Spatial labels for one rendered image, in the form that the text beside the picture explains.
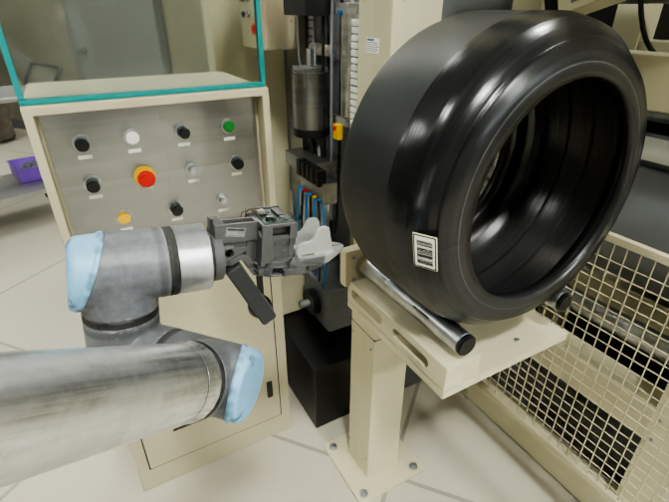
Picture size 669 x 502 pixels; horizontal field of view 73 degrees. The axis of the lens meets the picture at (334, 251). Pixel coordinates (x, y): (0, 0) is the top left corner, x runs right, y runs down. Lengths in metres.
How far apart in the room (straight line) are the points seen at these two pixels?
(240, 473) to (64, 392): 1.47
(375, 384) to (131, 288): 0.98
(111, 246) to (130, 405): 0.23
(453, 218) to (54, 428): 0.53
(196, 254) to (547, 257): 0.78
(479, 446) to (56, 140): 1.67
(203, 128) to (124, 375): 0.93
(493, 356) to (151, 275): 0.72
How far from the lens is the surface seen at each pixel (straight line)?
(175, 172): 1.27
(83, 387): 0.37
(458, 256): 0.72
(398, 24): 1.01
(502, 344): 1.07
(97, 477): 1.95
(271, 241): 0.61
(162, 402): 0.44
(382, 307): 1.01
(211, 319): 1.43
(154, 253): 0.58
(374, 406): 1.49
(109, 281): 0.57
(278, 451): 1.84
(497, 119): 0.68
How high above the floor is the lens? 1.45
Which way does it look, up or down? 28 degrees down
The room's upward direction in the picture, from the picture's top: straight up
